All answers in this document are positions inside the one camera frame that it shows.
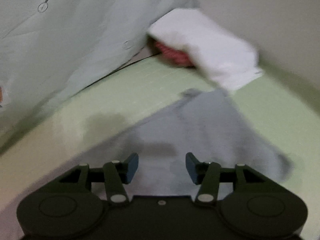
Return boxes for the red knitted garment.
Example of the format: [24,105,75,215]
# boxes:
[154,41,194,67]

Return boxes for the green grid cutting mat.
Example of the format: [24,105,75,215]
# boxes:
[1,57,319,239]

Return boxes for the light green carrot duvet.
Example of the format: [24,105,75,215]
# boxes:
[1,0,196,151]

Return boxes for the grey sweatpants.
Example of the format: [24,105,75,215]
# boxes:
[76,89,292,196]

